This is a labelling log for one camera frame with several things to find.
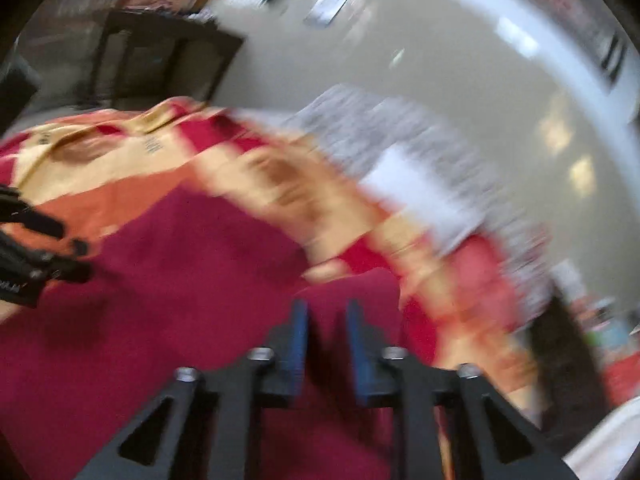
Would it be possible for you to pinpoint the maroon fleece garment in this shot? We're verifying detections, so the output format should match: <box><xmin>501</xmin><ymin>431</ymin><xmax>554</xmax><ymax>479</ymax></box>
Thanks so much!
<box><xmin>1</xmin><ymin>188</ymin><xmax>438</xmax><ymax>479</ymax></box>

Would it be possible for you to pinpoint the white upholstered floral chair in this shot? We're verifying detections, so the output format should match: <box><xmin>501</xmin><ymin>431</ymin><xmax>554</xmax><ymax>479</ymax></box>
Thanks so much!
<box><xmin>564</xmin><ymin>396</ymin><xmax>640</xmax><ymax>479</ymax></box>

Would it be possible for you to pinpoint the floral quilt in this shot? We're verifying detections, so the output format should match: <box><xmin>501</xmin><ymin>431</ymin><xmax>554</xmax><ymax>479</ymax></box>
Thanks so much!
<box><xmin>236</xmin><ymin>84</ymin><xmax>552</xmax><ymax>322</ymax></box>

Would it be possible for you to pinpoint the dark carved wooden headboard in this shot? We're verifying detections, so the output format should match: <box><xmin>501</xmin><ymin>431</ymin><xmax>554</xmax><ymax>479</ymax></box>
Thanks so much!
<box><xmin>527</xmin><ymin>290</ymin><xmax>612</xmax><ymax>455</ymax></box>

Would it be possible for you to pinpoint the dark wooden side table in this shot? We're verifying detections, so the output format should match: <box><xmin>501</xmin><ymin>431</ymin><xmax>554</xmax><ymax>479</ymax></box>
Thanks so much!
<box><xmin>89</xmin><ymin>8</ymin><xmax>246</xmax><ymax>111</ymax></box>

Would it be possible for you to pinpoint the orange red patterned blanket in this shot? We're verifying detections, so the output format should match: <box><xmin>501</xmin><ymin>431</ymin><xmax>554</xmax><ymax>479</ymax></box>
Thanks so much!
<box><xmin>1</xmin><ymin>99</ymin><xmax>536</xmax><ymax>411</ymax></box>

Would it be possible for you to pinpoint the red heart cushion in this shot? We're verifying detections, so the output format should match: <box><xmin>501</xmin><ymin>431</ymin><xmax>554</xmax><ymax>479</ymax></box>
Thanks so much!
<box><xmin>448</xmin><ymin>234</ymin><xmax>521</xmax><ymax>332</ymax></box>

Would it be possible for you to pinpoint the white pillow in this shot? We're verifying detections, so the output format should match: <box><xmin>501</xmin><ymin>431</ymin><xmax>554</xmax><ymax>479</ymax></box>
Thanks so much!
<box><xmin>360</xmin><ymin>144</ymin><xmax>485</xmax><ymax>255</ymax></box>

